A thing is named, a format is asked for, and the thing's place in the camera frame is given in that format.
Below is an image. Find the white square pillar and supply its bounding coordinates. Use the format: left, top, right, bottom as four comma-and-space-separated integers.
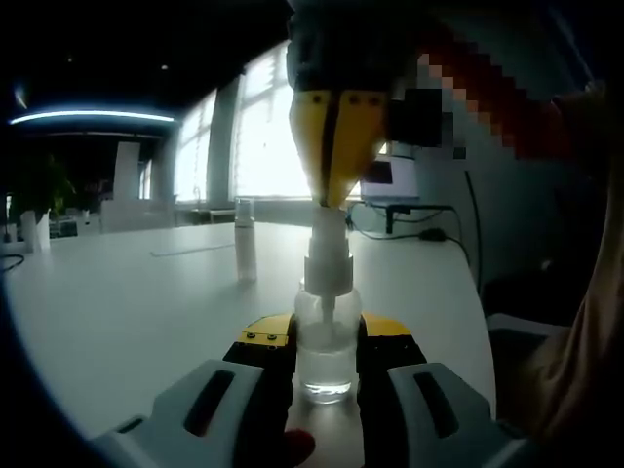
114, 140, 143, 201

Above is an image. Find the green plant in white pot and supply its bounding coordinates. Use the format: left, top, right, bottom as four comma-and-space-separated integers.
8, 154, 75, 254

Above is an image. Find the black cable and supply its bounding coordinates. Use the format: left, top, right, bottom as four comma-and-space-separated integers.
346, 201, 464, 244

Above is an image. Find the ceiling light strip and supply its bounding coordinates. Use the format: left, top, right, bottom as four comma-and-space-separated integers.
8, 109, 176, 127

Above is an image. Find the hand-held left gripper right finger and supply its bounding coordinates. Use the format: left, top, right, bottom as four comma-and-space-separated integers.
358, 313, 533, 468

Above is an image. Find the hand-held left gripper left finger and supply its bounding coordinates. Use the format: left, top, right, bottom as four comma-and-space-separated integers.
95, 314, 299, 468

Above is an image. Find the black screen stand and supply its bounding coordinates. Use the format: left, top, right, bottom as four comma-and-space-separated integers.
384, 202, 454, 235

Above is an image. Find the white framed laptop screen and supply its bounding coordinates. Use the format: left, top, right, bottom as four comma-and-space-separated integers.
360, 145, 421, 204

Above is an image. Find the person in beige shirt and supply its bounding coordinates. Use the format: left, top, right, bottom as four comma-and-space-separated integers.
496, 82, 624, 440

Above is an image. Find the person's left hand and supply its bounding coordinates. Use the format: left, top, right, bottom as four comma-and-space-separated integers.
284, 427, 317, 468

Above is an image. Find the row of bright windows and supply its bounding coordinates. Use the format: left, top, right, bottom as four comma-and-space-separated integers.
173, 38, 391, 202

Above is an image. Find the white pump bottle red label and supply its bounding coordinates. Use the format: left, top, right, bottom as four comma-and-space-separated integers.
234, 197, 258, 283

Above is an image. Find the clear bottle cover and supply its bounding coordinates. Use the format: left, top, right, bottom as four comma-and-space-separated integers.
234, 197, 256, 229

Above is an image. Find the clear pump bottle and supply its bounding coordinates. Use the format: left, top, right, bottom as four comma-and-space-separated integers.
293, 207, 366, 406

